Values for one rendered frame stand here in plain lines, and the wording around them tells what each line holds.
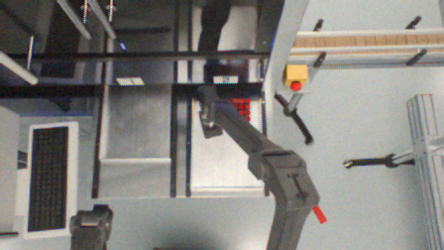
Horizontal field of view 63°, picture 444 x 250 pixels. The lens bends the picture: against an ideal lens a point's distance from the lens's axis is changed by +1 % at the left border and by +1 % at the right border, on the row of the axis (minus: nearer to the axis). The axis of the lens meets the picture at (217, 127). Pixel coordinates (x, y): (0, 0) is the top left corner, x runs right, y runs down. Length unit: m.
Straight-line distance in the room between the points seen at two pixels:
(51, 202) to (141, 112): 0.48
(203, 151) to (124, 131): 0.31
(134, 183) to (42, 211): 0.37
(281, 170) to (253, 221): 1.48
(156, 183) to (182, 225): 0.89
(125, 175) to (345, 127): 1.48
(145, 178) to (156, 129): 0.19
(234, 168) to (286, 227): 0.61
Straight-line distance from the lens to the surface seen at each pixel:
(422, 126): 1.95
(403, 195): 2.45
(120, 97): 1.47
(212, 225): 2.21
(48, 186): 1.54
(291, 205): 0.72
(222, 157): 1.35
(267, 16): 0.94
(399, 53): 1.57
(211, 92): 1.15
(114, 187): 1.40
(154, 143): 1.38
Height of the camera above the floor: 2.21
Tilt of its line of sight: 75 degrees down
